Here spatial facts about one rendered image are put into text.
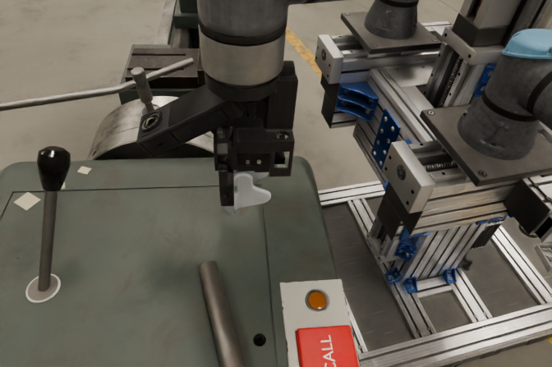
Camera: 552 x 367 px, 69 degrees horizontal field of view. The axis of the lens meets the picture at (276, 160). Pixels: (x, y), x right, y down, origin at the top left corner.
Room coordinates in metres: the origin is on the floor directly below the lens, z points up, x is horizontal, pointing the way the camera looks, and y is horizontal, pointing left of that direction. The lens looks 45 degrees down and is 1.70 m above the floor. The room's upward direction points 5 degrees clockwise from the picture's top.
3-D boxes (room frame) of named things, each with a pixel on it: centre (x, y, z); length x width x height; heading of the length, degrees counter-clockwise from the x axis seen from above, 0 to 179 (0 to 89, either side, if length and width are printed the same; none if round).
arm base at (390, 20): (1.15, -0.30, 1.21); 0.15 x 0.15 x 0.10
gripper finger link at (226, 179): (0.30, 0.05, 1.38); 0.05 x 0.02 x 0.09; 9
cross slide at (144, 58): (1.18, 0.30, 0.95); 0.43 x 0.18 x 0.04; 99
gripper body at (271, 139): (0.33, 0.03, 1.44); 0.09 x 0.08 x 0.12; 99
